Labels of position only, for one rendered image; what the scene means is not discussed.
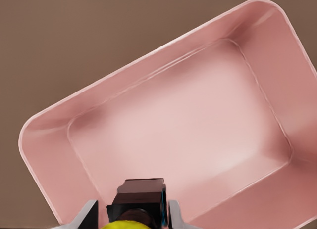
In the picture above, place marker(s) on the pink storage box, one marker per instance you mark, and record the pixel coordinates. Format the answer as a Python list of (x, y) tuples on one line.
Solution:
[(178, 120)]

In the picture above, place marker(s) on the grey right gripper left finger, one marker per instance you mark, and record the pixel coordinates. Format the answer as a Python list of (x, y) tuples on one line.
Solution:
[(85, 215)]

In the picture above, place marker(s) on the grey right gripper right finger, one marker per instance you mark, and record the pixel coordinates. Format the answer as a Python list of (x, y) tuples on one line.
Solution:
[(176, 215)]

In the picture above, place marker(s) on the yellow button with dark base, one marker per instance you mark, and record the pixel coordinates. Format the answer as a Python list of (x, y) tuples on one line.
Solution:
[(138, 201)]

